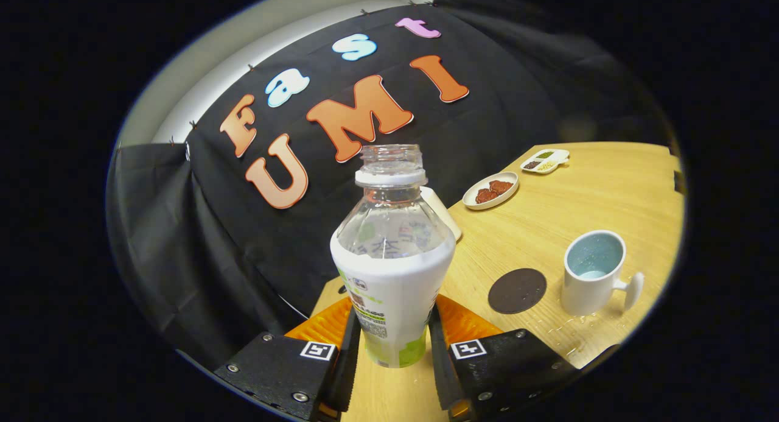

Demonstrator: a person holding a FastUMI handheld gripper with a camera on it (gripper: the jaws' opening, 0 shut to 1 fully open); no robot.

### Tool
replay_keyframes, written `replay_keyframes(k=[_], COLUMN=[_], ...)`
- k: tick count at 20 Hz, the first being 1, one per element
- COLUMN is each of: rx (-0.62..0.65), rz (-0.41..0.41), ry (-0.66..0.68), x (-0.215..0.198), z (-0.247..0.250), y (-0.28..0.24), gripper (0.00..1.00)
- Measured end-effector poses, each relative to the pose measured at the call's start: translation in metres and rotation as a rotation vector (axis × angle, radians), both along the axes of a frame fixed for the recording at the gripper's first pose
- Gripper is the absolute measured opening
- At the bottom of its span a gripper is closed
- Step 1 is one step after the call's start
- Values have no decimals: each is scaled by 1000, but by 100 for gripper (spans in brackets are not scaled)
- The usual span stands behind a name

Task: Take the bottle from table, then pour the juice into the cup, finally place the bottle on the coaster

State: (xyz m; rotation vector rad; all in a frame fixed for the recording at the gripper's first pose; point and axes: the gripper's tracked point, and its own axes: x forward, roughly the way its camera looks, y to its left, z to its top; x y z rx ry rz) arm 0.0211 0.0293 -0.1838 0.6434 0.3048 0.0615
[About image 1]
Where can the white divided snack tray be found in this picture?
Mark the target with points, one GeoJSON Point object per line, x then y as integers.
{"type": "Point", "coordinates": [544, 161]}

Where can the white cup with blue inside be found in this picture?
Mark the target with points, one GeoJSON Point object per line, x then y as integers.
{"type": "Point", "coordinates": [581, 294]}

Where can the small white oval plate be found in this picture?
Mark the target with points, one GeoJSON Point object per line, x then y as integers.
{"type": "Point", "coordinates": [471, 198]}

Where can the dark brown round coaster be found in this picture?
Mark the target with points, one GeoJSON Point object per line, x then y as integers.
{"type": "Point", "coordinates": [517, 291]}

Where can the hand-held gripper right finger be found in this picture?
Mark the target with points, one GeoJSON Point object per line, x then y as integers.
{"type": "Point", "coordinates": [443, 373]}

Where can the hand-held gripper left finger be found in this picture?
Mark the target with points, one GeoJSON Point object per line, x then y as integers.
{"type": "Point", "coordinates": [347, 373]}

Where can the wooden table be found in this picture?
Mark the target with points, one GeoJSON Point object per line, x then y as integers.
{"type": "Point", "coordinates": [578, 196]}

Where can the red-brown food piece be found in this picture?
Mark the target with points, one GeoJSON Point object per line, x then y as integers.
{"type": "Point", "coordinates": [501, 186]}
{"type": "Point", "coordinates": [487, 196]}

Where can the black table clamp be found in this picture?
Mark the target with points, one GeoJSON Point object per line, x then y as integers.
{"type": "Point", "coordinates": [680, 182]}

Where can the clear bottle with white label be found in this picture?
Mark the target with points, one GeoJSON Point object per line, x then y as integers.
{"type": "Point", "coordinates": [395, 288]}

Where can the white toaster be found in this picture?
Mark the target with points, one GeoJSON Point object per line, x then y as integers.
{"type": "Point", "coordinates": [447, 218]}

